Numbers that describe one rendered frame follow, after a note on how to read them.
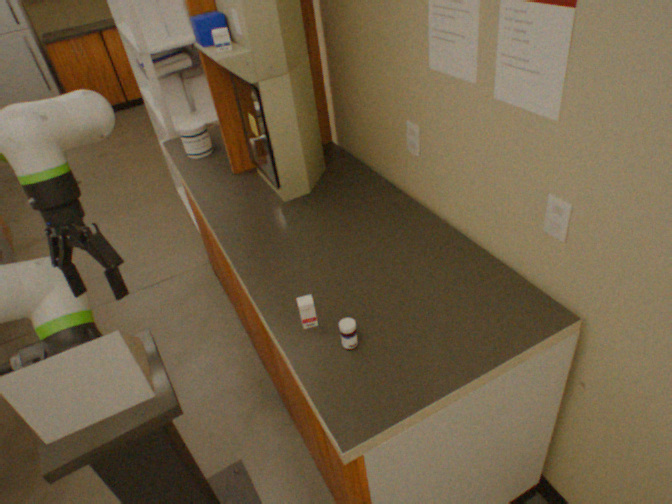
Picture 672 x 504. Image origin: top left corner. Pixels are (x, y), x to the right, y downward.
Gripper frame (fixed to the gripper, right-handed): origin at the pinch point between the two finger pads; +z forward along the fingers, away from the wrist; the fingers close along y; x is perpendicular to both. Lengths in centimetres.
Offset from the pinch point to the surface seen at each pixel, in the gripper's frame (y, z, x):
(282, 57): -6, -36, -90
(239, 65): 4, -37, -79
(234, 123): 35, -14, -109
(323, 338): -32, 33, -32
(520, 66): -81, -24, -69
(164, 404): -2.1, 33.2, -1.4
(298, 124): -3, -13, -96
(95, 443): 7.5, 34.1, 12.5
